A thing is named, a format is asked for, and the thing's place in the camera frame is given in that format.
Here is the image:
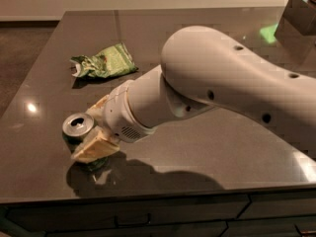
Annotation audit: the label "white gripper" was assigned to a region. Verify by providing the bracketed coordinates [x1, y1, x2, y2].
[71, 80, 155, 164]

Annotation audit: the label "green soda can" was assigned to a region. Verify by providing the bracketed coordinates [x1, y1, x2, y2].
[62, 113, 108, 173]

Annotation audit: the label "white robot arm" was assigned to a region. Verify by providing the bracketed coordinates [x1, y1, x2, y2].
[72, 26, 316, 163]

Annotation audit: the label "crumpled green chip bag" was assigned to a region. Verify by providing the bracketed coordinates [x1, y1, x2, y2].
[70, 42, 137, 79]

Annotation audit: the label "dark cabinet drawer fronts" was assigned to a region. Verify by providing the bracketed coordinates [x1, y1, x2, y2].
[1, 191, 316, 237]

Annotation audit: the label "dark metal box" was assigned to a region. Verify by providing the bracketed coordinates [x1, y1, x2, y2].
[275, 0, 316, 75]

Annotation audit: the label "black drawer handle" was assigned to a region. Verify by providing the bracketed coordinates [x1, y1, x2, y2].
[114, 213, 152, 228]

